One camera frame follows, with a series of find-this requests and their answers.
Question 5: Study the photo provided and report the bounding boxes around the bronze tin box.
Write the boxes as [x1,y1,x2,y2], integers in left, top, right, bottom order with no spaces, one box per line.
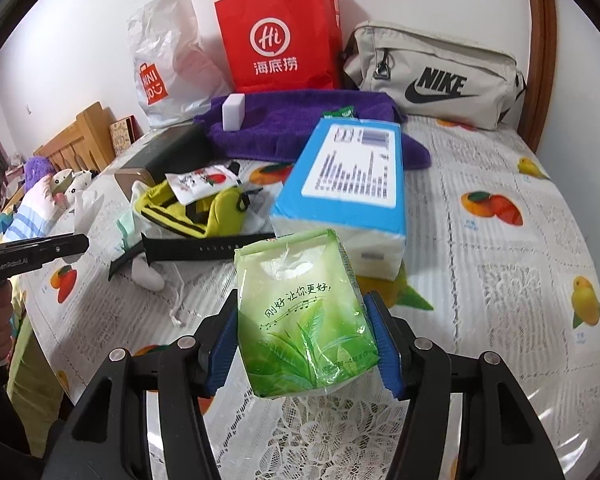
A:
[115,124,213,198]

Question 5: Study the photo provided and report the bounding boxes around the white plush toy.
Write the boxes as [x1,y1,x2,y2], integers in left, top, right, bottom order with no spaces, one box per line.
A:
[50,170,96,201]

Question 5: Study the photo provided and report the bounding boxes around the beige waist bag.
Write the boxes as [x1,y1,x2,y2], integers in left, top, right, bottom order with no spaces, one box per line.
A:
[341,21,528,131]

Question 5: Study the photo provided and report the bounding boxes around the yellow black-striped pouch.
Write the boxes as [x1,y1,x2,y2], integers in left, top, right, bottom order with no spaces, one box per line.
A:
[132,180,253,241]

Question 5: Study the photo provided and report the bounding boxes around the white rectangular block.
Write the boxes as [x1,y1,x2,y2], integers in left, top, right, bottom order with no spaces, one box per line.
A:
[221,94,246,132]

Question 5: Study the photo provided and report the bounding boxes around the wooden framed picture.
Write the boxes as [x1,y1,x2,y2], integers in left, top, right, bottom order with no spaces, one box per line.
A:
[109,116,143,153]

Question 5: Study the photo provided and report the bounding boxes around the blue tissue pack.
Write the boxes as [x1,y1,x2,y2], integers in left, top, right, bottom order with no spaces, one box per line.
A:
[270,117,408,281]

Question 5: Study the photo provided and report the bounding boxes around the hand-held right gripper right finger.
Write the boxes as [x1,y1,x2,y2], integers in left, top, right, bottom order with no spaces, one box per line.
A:
[364,291,566,480]

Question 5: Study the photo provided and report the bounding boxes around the striped pastel pillow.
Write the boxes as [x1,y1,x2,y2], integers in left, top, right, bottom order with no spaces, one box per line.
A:
[0,180,67,247]

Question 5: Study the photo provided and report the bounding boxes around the white plastic shopping bag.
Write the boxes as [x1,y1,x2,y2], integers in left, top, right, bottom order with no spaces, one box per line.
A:
[126,0,231,128]

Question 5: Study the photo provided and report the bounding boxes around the black watch strap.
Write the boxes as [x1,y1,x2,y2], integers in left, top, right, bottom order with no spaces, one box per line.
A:
[108,232,276,281]

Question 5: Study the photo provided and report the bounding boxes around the white red snack packet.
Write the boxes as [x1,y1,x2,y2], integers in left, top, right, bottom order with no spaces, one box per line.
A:
[165,162,241,206]

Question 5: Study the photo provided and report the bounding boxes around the purple towel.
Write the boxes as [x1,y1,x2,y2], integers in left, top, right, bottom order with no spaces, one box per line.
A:
[194,89,431,168]

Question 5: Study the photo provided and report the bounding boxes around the white and mint socks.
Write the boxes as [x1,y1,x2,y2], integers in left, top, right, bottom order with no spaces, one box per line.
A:
[71,187,141,256]

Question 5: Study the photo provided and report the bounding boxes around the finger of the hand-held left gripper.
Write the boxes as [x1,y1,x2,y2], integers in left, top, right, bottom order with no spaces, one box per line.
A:
[30,233,90,267]

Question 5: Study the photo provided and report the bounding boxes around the red paper bag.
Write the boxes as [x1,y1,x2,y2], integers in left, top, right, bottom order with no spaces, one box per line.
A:
[214,0,343,95]

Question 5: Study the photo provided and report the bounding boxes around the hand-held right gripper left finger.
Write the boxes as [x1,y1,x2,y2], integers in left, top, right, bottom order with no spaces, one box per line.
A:
[40,294,239,480]

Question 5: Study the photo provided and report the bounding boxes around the purple plush toy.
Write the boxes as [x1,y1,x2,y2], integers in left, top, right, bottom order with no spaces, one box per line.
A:
[22,156,56,191]

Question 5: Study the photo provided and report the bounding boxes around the green tissue packet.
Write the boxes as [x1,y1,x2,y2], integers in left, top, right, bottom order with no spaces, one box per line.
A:
[233,228,381,401]

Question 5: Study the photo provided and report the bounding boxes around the fruit print lace tablecloth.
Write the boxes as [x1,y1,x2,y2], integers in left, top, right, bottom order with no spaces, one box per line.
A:
[17,110,600,480]

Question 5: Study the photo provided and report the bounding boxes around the olive green cloth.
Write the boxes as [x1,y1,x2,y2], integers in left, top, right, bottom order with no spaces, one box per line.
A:
[7,305,68,461]

